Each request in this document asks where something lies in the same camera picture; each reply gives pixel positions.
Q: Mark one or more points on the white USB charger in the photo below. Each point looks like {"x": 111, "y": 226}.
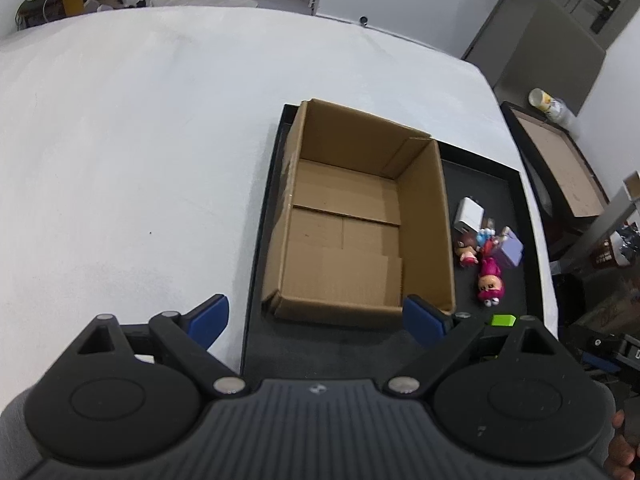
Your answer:
{"x": 469, "y": 216}

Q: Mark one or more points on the brown-haired pink doll figure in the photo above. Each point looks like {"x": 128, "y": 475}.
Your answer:
{"x": 466, "y": 250}

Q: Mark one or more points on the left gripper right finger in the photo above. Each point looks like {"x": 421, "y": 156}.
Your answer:
{"x": 454, "y": 342}

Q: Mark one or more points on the green hexagonal box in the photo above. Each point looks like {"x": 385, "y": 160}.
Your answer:
{"x": 503, "y": 320}

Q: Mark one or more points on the stacked paper cups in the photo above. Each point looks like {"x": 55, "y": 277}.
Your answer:
{"x": 555, "y": 110}

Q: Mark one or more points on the magenta doll figure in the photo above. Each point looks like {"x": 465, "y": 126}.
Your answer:
{"x": 490, "y": 284}

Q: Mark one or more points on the brown cardboard box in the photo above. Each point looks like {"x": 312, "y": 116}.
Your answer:
{"x": 361, "y": 221}

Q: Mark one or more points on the lavender box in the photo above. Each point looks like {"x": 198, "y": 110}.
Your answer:
{"x": 509, "y": 250}

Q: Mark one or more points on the black shallow tray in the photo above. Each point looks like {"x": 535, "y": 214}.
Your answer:
{"x": 280, "y": 349}

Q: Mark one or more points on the black framed cork board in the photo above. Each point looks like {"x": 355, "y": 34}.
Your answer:
{"x": 568, "y": 194}

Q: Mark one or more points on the person's right hand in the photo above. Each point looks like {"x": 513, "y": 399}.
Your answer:
{"x": 621, "y": 454}

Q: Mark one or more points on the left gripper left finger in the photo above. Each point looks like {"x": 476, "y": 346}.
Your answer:
{"x": 165, "y": 358}

